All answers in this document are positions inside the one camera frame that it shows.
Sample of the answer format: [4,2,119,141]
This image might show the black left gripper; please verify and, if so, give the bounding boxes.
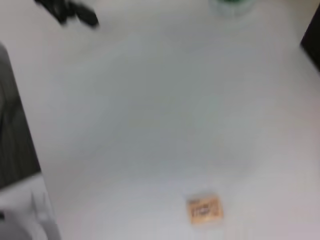
[33,0,100,27]

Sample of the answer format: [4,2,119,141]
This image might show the clear bottle green label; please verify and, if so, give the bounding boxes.
[208,0,253,16]

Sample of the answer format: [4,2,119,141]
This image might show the beige eraser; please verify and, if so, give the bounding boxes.
[186,193,224,226]

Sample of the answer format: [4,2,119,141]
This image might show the black mesh pen holder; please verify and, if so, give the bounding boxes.
[299,0,320,71]

